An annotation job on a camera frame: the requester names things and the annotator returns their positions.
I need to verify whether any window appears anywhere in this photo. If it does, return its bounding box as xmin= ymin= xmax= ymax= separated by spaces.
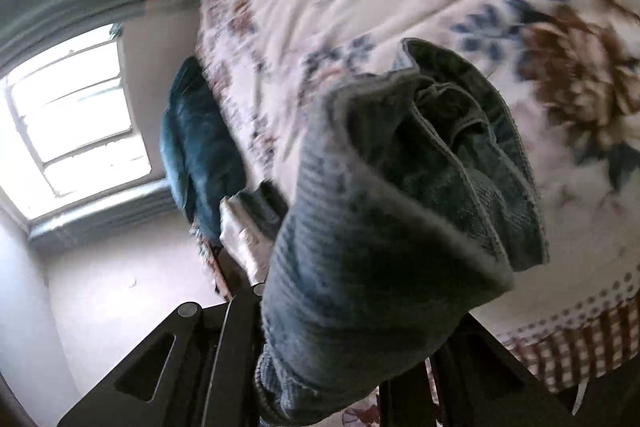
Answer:
xmin=0 ymin=24 xmax=153 ymax=220

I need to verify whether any teal pillow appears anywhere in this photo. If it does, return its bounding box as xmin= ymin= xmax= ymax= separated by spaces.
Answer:
xmin=159 ymin=57 xmax=246 ymax=243

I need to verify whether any floral bed blanket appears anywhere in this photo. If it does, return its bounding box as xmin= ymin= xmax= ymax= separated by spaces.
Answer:
xmin=194 ymin=0 xmax=640 ymax=394

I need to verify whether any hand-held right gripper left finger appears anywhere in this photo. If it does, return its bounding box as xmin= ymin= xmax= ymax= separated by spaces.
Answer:
xmin=56 ymin=283 xmax=268 ymax=427

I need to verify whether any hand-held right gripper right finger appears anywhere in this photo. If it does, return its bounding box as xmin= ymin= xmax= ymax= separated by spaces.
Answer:
xmin=377 ymin=313 xmax=581 ymax=427

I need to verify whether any silver crumpled cloth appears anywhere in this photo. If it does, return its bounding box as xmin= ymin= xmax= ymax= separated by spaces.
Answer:
xmin=219 ymin=192 xmax=281 ymax=288

